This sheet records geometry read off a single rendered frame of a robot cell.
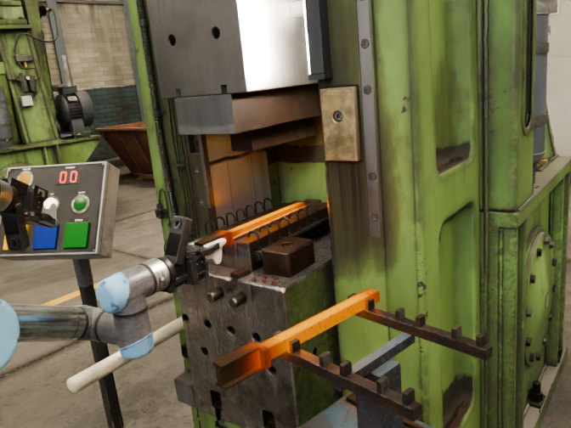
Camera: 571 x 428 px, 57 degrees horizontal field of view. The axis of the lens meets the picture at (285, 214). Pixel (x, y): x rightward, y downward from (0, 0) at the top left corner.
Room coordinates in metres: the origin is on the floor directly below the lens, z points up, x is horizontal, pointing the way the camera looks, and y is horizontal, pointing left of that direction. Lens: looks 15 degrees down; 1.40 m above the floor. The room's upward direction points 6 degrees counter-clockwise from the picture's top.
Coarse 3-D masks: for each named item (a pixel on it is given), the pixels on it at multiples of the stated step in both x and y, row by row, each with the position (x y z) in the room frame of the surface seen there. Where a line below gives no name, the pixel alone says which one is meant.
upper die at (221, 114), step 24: (216, 96) 1.32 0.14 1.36; (240, 96) 1.32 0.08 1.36; (264, 96) 1.39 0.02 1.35; (288, 96) 1.47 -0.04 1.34; (312, 96) 1.56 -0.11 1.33; (192, 120) 1.38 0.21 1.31; (216, 120) 1.32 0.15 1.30; (240, 120) 1.31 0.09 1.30; (264, 120) 1.38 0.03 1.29; (288, 120) 1.46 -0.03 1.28
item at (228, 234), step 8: (288, 208) 1.54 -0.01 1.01; (296, 208) 1.56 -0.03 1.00; (264, 216) 1.48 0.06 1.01; (272, 216) 1.47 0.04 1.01; (280, 216) 1.50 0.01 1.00; (248, 224) 1.40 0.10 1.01; (256, 224) 1.41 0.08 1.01; (224, 232) 1.32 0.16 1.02; (232, 232) 1.34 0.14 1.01; (240, 232) 1.36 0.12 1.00; (200, 240) 1.27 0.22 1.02; (208, 240) 1.26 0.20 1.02; (232, 240) 1.32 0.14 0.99
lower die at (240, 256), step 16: (272, 208) 1.68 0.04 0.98; (304, 208) 1.57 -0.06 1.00; (320, 208) 1.57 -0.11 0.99; (240, 224) 1.48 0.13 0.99; (272, 224) 1.44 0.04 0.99; (304, 224) 1.49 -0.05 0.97; (240, 240) 1.32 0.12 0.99; (256, 240) 1.31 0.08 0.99; (272, 240) 1.36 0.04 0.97; (224, 256) 1.34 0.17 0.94; (240, 256) 1.31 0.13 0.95
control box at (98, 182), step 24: (24, 168) 1.63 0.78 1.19; (48, 168) 1.61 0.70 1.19; (72, 168) 1.59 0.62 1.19; (96, 168) 1.57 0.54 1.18; (48, 192) 1.57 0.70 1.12; (72, 192) 1.55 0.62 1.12; (96, 192) 1.53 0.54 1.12; (72, 216) 1.51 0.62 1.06; (96, 216) 1.50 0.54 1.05; (0, 240) 1.53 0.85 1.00; (96, 240) 1.46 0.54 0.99
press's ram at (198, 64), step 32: (160, 0) 1.41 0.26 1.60; (192, 0) 1.34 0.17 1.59; (224, 0) 1.28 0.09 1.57; (256, 0) 1.31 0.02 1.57; (288, 0) 1.41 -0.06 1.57; (160, 32) 1.42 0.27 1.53; (192, 32) 1.35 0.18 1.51; (224, 32) 1.29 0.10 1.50; (256, 32) 1.30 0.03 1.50; (288, 32) 1.40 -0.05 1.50; (160, 64) 1.43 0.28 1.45; (192, 64) 1.36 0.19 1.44; (224, 64) 1.29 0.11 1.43; (256, 64) 1.29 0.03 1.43; (288, 64) 1.39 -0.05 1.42; (192, 96) 1.37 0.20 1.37
